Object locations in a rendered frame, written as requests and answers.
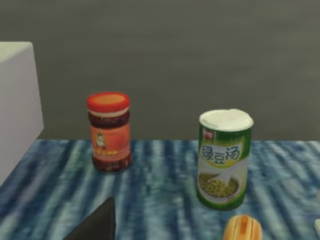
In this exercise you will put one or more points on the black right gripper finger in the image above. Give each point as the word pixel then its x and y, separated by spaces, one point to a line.
pixel 97 222

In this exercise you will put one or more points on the red-lidded chili sauce jar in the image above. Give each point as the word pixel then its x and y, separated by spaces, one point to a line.
pixel 110 135

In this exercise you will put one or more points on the green mung bean soup can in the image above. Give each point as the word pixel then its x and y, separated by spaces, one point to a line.
pixel 222 162

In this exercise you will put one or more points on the white box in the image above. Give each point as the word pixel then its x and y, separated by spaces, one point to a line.
pixel 17 105

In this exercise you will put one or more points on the hot dog bun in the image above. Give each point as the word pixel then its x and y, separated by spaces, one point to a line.
pixel 241 228

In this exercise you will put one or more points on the small white object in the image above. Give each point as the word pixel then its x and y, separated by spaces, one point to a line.
pixel 317 226

